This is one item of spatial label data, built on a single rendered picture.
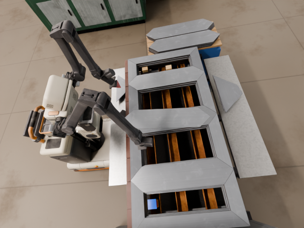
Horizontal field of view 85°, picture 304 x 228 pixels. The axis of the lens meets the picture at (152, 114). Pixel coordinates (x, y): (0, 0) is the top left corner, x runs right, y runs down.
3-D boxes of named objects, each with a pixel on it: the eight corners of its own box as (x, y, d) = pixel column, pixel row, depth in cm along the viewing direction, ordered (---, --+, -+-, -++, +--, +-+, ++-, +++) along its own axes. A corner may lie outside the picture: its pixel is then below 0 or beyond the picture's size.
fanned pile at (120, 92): (127, 73, 196) (126, 71, 192) (128, 102, 178) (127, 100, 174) (117, 75, 197) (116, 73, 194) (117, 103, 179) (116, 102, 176)
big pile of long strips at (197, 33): (212, 21, 197) (213, 16, 192) (221, 44, 179) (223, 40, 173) (146, 34, 205) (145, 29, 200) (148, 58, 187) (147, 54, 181)
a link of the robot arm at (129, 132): (97, 92, 90) (89, 108, 83) (105, 89, 87) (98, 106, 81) (137, 132, 119) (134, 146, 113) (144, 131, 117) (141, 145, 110)
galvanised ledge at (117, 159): (129, 68, 203) (128, 66, 200) (132, 183, 144) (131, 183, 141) (113, 71, 205) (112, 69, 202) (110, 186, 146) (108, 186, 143)
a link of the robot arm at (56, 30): (47, 19, 96) (43, 30, 91) (71, 18, 96) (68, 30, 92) (78, 72, 136) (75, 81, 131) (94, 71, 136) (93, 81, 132)
